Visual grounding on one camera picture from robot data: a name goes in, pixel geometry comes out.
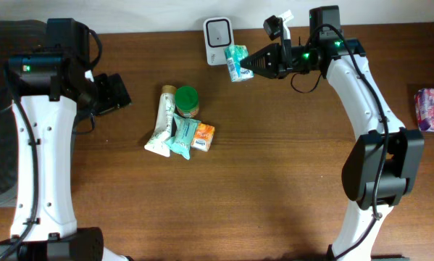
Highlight small teal gum box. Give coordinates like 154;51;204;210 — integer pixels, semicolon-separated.
224;45;254;82

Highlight white floral tube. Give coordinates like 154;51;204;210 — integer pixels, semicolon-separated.
144;85;177;157

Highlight green lid jar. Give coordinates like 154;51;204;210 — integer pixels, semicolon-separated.
175;86;199;118

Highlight teal wet wipes pack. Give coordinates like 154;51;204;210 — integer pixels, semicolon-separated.
165;113;201;160

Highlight orange small tissue pack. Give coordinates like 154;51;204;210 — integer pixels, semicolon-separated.
191;123;215;152

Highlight red purple tissue pack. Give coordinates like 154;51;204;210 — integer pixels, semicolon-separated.
414;88;434;132

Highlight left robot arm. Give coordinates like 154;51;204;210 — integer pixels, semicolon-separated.
0;18;131;260

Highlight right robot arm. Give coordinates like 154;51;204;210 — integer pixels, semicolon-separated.
241;5;425;260

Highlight white barcode scanner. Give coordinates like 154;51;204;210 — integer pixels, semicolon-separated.
203;17;234;66

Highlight grey plastic mesh basket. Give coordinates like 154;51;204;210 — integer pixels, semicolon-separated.
0;20;46;207

